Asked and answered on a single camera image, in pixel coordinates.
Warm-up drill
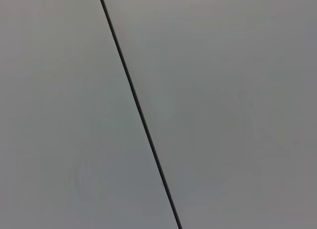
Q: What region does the black vertical wall seam strip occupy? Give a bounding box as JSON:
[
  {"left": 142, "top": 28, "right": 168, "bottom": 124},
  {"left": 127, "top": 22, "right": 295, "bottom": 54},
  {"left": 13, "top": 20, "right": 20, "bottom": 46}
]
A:
[{"left": 97, "top": 0, "right": 183, "bottom": 229}]

